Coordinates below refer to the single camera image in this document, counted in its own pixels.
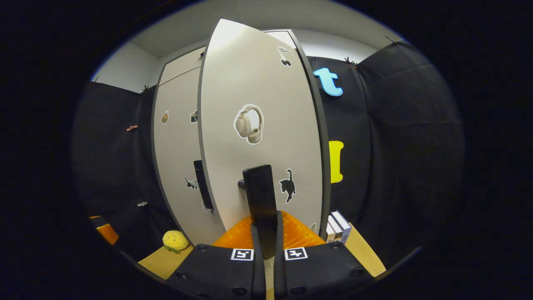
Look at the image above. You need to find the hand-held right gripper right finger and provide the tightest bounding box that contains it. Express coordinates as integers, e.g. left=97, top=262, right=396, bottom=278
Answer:
left=273, top=210, right=376, bottom=300

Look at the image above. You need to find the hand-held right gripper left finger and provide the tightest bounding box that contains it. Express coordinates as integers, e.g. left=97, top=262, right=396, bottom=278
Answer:
left=166, top=215, right=267, bottom=300

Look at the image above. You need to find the beige cabinet door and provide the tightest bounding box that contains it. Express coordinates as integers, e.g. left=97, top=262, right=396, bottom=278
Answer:
left=197, top=18, right=324, bottom=260
left=153, top=67, right=228, bottom=246

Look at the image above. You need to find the beige double-door shoe cabinet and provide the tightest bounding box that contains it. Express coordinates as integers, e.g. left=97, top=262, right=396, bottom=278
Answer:
left=150, top=28, right=332, bottom=247

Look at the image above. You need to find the yellow plush toy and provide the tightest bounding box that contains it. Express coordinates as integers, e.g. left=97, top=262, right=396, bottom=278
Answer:
left=162, top=230, right=190, bottom=254

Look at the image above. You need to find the black backdrop cloth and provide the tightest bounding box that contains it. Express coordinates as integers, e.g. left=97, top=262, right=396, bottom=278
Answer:
left=71, top=40, right=465, bottom=267

